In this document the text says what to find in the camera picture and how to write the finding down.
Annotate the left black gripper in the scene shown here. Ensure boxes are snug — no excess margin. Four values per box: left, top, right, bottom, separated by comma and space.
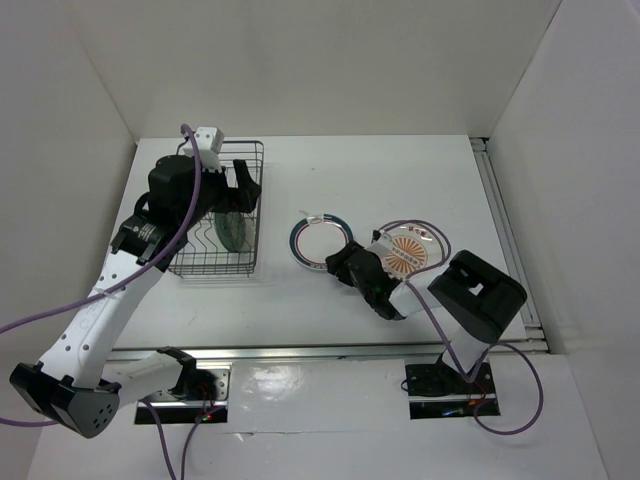
179, 158, 260, 229

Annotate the clear glass plate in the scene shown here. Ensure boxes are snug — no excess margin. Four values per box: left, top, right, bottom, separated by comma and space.
239, 213, 256, 253

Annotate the green red rimmed plate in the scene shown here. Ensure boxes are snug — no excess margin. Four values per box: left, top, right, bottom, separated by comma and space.
288, 213, 354, 273

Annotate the blue patterned plate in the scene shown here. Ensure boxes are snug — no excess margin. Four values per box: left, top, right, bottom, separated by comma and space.
214, 212, 242, 253

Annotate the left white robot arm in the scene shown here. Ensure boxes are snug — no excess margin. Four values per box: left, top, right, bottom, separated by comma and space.
10, 125, 261, 439

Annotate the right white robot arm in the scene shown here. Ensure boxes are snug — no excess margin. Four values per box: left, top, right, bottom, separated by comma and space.
326, 238, 527, 396

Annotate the orange sunburst plate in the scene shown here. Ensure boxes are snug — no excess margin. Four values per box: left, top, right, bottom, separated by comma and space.
371, 219, 452, 280

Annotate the grey wire dish rack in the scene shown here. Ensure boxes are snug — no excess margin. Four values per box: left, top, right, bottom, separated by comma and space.
169, 139, 264, 280

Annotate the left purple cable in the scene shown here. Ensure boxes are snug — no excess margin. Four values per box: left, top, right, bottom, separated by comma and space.
0, 123, 221, 480

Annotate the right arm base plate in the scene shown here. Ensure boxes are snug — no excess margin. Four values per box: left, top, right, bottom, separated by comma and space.
400, 362, 500, 420

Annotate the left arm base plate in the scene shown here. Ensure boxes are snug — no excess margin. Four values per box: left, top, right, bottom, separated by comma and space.
146, 365, 231, 425

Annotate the aluminium frame rail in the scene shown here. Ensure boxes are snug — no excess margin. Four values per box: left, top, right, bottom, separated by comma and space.
107, 135, 551, 362

